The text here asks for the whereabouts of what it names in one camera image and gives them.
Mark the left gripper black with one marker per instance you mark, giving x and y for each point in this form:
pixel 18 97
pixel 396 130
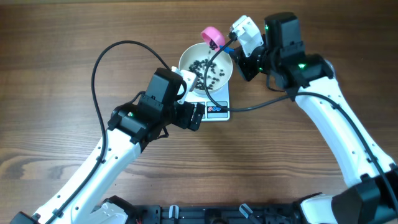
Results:
pixel 184 121

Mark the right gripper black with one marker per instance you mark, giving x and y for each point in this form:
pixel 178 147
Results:
pixel 242 63

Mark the pink scoop blue handle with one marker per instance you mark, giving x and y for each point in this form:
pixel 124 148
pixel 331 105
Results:
pixel 212 33

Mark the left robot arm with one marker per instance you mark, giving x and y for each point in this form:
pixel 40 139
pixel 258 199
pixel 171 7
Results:
pixel 131 128

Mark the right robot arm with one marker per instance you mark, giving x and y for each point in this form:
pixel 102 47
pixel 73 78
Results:
pixel 309 80

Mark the white digital kitchen scale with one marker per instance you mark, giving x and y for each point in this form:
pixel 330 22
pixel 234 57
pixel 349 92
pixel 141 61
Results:
pixel 212 112

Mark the black beans in scoop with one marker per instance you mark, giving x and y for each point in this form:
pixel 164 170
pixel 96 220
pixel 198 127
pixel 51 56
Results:
pixel 213 45

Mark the black beans in bowl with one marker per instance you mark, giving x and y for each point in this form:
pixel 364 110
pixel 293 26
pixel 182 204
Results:
pixel 214 78

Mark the white bowl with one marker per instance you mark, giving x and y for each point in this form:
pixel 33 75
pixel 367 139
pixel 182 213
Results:
pixel 195 59

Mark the clear plastic container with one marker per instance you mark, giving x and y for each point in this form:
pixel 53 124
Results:
pixel 331 67

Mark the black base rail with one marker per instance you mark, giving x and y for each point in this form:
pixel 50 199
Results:
pixel 279 213

